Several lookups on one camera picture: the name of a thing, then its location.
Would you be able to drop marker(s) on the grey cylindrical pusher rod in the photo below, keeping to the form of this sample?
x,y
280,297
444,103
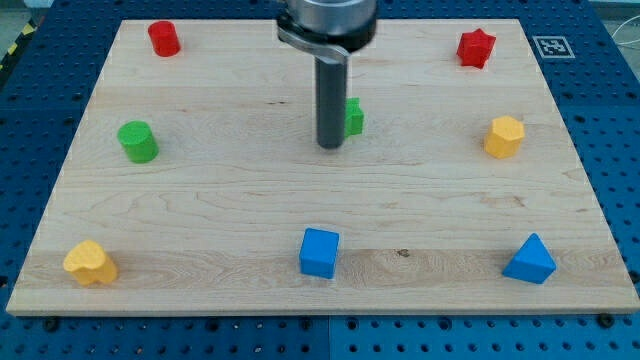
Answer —
x,y
330,83

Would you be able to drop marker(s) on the blue triangle block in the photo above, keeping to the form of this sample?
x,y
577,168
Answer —
x,y
532,263

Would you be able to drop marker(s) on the green star block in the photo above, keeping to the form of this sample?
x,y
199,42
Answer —
x,y
354,117

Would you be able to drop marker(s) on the red star block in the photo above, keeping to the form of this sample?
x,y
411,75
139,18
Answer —
x,y
475,48

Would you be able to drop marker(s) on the red cylinder block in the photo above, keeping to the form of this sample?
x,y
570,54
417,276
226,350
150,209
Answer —
x,y
164,38

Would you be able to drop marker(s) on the wooden board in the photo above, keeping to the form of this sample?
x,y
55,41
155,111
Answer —
x,y
427,219

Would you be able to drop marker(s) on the blue cube block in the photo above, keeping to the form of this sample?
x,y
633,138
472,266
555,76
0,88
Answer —
x,y
318,253

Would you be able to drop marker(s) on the yellow hexagon block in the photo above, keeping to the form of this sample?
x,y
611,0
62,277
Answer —
x,y
504,137

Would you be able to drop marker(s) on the green cylinder block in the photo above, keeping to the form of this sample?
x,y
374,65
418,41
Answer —
x,y
138,142

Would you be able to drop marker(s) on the white fiducial marker tag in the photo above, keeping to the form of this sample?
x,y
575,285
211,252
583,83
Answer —
x,y
553,47

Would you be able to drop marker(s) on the yellow heart block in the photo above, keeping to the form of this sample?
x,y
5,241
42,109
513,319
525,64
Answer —
x,y
89,263

